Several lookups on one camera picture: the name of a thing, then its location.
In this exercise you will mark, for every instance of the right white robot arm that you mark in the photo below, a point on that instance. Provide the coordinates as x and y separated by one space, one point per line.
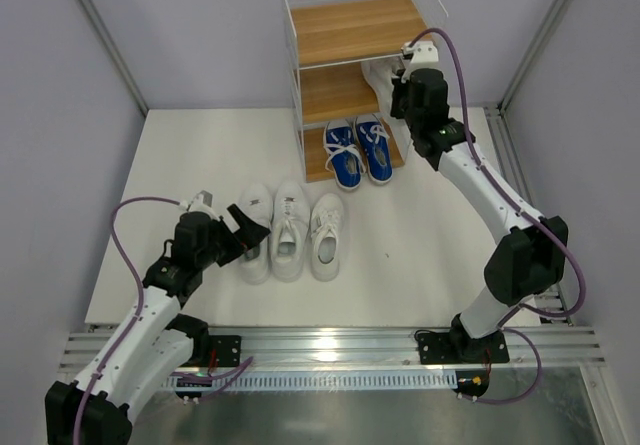
528 258

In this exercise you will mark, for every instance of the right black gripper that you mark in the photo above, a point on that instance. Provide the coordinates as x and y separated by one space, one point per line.
400 97

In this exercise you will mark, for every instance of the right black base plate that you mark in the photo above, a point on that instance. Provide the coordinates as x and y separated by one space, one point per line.
435 347

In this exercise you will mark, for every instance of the blue canvas sneaker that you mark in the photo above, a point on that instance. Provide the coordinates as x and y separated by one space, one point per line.
374 142
343 155

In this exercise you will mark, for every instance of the white wire shoe shelf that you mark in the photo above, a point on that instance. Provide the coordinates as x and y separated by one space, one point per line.
329 43

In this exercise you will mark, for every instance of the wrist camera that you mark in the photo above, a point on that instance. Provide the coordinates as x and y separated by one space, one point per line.
201 202
422 54

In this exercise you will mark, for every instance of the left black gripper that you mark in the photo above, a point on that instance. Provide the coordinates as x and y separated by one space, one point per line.
230 241

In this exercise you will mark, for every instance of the slotted cable duct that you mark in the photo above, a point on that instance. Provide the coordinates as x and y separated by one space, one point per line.
344 380

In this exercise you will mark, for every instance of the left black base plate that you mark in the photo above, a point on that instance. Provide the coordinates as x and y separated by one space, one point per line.
222 351

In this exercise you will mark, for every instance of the aluminium mounting rail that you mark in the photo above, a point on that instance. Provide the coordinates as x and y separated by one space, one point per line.
558 345

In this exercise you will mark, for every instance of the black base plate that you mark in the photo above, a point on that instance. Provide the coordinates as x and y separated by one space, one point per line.
435 347
222 351

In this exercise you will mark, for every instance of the white lace sneaker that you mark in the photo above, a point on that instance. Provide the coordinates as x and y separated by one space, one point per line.
378 74
327 220

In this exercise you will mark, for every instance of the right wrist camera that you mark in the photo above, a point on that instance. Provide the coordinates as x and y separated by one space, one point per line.
422 54

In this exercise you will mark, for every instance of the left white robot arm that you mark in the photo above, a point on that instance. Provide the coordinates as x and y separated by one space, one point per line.
103 402

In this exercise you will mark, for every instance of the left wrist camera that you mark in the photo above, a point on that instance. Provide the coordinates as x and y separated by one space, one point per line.
201 202

